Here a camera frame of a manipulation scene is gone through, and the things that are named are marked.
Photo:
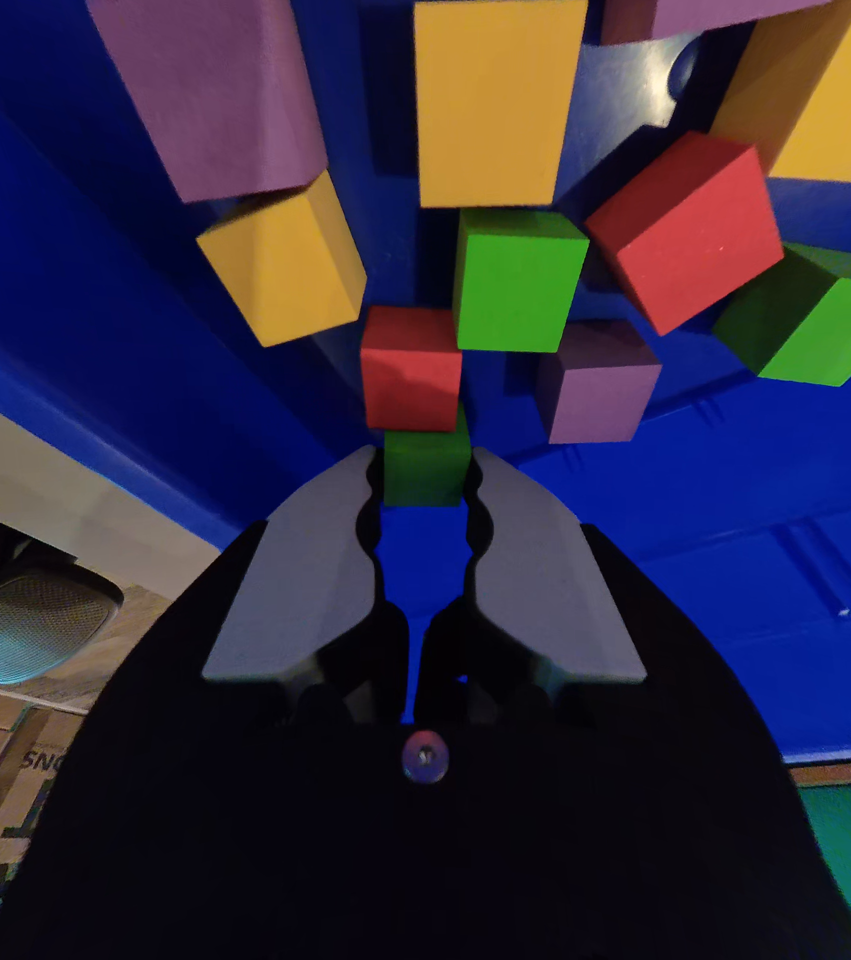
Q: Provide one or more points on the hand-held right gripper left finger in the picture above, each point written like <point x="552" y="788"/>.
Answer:
<point x="298" y="592"/>

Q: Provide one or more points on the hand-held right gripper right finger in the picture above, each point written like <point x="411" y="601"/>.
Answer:
<point x="553" y="592"/>

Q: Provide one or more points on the blue plastic bin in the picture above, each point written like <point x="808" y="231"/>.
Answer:
<point x="695" y="525"/>

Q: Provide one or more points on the green wooden cube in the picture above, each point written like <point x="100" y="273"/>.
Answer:
<point x="425" y="469"/>

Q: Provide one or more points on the pile of coloured wooden cubes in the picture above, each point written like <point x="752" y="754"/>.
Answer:
<point x="500" y="97"/>

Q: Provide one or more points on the black office chair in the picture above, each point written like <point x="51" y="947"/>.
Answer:
<point x="20" y="622"/>

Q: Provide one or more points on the wooden table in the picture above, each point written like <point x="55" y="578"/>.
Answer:
<point x="845" y="774"/>

